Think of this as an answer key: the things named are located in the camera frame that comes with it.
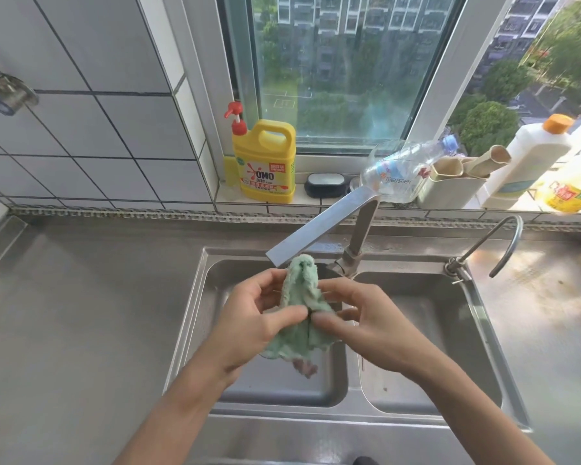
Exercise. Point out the person's right hand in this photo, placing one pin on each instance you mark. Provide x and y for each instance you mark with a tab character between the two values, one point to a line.
382	334

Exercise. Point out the yellow detergent bottle red pump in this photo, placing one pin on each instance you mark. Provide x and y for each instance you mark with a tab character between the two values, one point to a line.
265	164

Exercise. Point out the steel flat-spout kitchen faucet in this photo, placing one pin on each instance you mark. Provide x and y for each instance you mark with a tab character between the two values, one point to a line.
319	225

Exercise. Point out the beige utensil holder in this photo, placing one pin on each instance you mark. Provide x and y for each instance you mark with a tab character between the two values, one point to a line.
448	186

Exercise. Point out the stainless steel double sink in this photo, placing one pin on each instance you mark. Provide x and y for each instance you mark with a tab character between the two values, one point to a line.
416	314

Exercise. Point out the person's right forearm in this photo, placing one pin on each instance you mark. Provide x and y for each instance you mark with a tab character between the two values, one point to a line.
479	421

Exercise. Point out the black soap dish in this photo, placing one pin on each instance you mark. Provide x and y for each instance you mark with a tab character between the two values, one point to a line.
325	185

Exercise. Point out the person's left thumb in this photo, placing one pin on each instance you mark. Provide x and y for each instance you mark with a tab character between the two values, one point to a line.
283	317

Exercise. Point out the clear plastic water bottle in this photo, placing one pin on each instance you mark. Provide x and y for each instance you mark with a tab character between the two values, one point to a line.
397	169

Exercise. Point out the person's right thumb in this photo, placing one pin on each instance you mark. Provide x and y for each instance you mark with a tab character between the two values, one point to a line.
334	326

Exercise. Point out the white framed window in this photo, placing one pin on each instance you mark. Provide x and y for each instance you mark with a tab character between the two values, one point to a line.
445	67

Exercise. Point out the metal wall valve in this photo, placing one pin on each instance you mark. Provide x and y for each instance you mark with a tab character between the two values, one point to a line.
7	89

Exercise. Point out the green fluffy dish cloth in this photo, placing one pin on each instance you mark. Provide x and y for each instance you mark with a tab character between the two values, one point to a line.
300	290

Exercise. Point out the yellow cooking oil bottle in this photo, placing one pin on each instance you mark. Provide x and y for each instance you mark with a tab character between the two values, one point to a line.
573	186

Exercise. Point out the person's left forearm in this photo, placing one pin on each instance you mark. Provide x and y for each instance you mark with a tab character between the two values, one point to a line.
184	416

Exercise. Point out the small steel gooseneck faucet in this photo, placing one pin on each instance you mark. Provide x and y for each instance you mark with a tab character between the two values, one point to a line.
501	242

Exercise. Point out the person's left hand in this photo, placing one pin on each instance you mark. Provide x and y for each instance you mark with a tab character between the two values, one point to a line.
237	329

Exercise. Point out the white bottle orange cap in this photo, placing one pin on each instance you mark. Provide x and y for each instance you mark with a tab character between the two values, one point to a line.
527	159

